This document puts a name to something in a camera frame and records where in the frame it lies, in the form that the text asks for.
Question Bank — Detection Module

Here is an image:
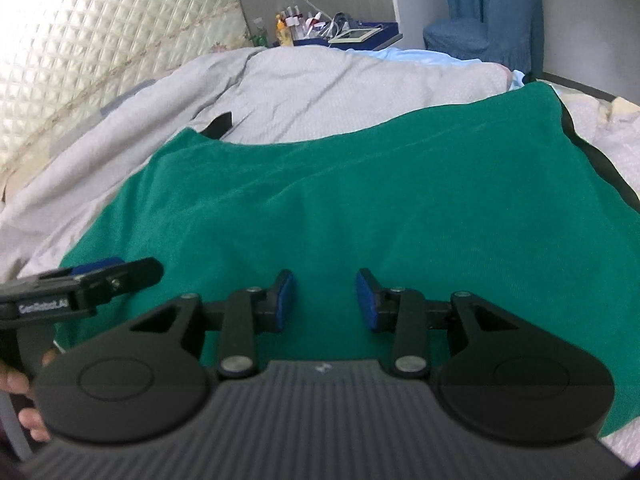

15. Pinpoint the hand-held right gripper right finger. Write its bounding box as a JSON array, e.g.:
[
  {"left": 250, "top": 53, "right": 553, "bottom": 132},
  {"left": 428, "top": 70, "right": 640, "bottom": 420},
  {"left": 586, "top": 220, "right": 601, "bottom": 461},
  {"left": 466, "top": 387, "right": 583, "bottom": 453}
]
[{"left": 354, "top": 267, "right": 521, "bottom": 380}]

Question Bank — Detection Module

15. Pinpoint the light blue bed sheet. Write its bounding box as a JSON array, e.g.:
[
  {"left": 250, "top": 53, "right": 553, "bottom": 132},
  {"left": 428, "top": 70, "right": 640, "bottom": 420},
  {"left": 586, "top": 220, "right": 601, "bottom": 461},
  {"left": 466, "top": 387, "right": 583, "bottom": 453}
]
[{"left": 330, "top": 47, "right": 527, "bottom": 92}]

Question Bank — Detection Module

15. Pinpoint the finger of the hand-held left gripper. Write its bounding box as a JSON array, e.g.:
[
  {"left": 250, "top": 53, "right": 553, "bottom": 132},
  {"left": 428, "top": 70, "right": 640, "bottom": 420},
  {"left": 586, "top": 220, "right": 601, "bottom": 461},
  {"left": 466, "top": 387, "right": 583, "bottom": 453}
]
[{"left": 70, "top": 256, "right": 165, "bottom": 309}]

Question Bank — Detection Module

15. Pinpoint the green hoodie with white print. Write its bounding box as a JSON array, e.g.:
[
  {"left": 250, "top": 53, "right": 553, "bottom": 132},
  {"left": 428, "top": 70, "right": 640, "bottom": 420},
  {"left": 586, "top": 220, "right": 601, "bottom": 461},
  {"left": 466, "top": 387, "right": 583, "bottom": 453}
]
[{"left": 52, "top": 81, "right": 640, "bottom": 438}]

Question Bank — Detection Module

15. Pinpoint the blue nightstand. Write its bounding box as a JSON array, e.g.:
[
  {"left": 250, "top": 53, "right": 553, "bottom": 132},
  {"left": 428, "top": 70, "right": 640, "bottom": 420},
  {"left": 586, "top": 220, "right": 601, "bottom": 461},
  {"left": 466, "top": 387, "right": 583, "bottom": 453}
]
[{"left": 292, "top": 22, "right": 404, "bottom": 52}]

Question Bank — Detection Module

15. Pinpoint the blue curtain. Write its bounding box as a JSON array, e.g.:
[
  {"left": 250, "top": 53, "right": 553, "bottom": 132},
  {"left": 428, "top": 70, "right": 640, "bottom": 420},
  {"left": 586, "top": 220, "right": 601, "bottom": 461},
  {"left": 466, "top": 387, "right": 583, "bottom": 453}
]
[{"left": 442, "top": 0, "right": 546, "bottom": 81}]

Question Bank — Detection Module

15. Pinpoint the cream quilted headboard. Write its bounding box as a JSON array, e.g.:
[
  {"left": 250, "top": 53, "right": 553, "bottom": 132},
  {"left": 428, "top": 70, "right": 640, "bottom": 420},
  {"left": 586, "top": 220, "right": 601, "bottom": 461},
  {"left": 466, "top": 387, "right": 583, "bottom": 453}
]
[{"left": 0, "top": 0, "right": 251, "bottom": 181}]

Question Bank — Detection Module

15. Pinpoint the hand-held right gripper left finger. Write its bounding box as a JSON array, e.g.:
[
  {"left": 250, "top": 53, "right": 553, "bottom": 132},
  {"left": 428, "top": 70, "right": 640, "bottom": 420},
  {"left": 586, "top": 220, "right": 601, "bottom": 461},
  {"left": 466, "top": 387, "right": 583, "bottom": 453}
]
[{"left": 129, "top": 269, "right": 299, "bottom": 378}]

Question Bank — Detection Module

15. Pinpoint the white tablet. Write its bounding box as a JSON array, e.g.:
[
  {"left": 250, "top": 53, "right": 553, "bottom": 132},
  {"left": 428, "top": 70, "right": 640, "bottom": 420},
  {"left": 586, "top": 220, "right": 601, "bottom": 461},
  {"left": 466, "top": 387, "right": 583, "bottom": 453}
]
[{"left": 327, "top": 26, "right": 382, "bottom": 44}]

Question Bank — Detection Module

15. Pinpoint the person's left hand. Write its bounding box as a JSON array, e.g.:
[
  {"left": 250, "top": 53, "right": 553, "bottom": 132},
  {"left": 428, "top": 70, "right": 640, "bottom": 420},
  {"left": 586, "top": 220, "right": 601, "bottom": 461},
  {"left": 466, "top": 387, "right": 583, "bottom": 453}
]
[{"left": 0, "top": 349, "right": 58, "bottom": 442}]

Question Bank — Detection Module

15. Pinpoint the white patterned bedding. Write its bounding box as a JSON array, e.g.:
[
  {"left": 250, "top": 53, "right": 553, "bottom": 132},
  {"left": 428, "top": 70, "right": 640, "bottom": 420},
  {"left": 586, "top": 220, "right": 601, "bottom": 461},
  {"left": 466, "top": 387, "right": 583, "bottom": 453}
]
[{"left": 545, "top": 80, "right": 640, "bottom": 202}]

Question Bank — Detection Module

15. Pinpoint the grey duvet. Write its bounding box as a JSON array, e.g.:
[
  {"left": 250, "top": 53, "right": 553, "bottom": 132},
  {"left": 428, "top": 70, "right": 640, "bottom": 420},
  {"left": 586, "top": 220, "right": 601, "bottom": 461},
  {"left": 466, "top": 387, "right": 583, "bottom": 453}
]
[{"left": 0, "top": 46, "right": 516, "bottom": 291}]

